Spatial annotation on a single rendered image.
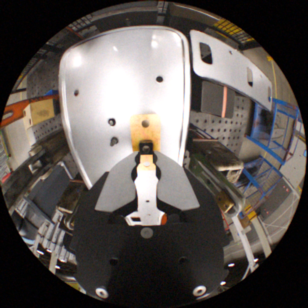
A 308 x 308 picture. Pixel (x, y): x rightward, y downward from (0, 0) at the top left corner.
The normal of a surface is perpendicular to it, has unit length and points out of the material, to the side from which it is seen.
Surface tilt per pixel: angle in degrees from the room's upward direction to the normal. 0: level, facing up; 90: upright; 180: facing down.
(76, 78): 0
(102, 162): 0
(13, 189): 82
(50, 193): 90
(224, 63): 0
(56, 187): 90
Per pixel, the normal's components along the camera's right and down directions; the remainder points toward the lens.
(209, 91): 0.05, 0.51
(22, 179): 0.99, 0.04
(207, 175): -0.97, 0.14
